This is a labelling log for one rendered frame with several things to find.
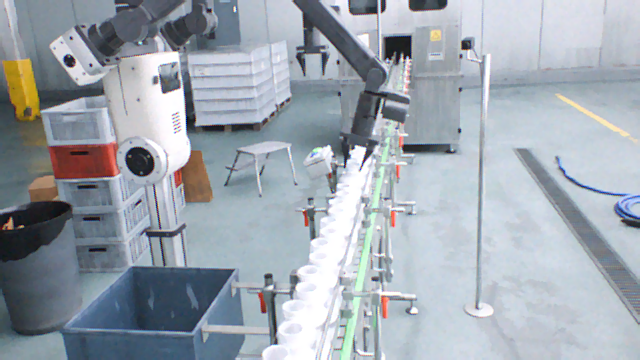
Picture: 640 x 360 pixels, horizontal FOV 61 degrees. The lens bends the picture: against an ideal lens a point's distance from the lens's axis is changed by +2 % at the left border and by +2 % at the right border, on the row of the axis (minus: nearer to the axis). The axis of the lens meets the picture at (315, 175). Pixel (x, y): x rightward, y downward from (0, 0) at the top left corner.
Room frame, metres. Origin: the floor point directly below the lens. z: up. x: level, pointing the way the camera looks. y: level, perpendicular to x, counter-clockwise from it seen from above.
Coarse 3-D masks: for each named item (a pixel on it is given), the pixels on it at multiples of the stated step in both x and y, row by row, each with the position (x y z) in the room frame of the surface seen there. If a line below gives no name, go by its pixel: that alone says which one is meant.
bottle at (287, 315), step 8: (288, 304) 0.73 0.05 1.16; (296, 304) 0.74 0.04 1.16; (304, 304) 0.73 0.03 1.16; (288, 312) 0.71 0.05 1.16; (296, 312) 0.70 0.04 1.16; (304, 312) 0.71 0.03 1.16; (288, 320) 0.71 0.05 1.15; (296, 320) 0.70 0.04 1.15; (304, 320) 0.71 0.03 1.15; (304, 328) 0.71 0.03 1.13; (312, 328) 0.72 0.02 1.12; (312, 336) 0.71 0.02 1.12; (312, 344) 0.70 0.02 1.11
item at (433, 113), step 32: (352, 0) 6.06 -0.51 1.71; (384, 0) 5.99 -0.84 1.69; (416, 0) 5.93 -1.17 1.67; (448, 0) 5.87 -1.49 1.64; (384, 32) 6.01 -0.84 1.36; (416, 32) 5.93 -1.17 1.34; (448, 32) 5.87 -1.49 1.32; (416, 64) 5.94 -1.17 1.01; (448, 64) 5.87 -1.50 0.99; (352, 96) 6.06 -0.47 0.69; (416, 96) 5.94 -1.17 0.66; (448, 96) 5.87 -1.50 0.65; (416, 128) 5.94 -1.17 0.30; (448, 128) 5.87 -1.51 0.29
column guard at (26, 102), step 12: (24, 60) 10.21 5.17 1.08; (12, 72) 10.08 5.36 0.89; (24, 72) 10.14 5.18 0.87; (12, 84) 10.09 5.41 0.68; (24, 84) 10.08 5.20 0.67; (12, 96) 10.10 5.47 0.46; (24, 96) 10.06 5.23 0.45; (36, 96) 10.31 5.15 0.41; (24, 108) 10.07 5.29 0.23; (36, 108) 10.25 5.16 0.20; (24, 120) 10.07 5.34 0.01
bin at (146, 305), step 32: (128, 288) 1.33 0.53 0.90; (160, 288) 1.35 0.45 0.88; (192, 288) 1.33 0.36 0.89; (224, 288) 1.20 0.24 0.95; (96, 320) 1.18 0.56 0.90; (128, 320) 1.31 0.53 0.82; (160, 320) 1.35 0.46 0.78; (192, 320) 1.34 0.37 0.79; (224, 320) 1.18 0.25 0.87; (96, 352) 1.05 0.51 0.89; (128, 352) 1.04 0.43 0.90; (160, 352) 1.02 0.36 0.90; (192, 352) 1.01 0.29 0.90; (224, 352) 1.16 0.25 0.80
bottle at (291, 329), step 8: (280, 328) 0.67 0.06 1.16; (288, 328) 0.68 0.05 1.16; (296, 328) 0.68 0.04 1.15; (280, 336) 0.65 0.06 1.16; (288, 336) 0.65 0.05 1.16; (296, 336) 0.65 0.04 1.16; (304, 336) 0.66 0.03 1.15; (280, 344) 0.65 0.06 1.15; (288, 344) 0.65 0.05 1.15; (296, 344) 0.65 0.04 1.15; (304, 344) 0.65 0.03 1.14; (296, 352) 0.65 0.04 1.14; (304, 352) 0.65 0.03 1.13; (312, 352) 0.67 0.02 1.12
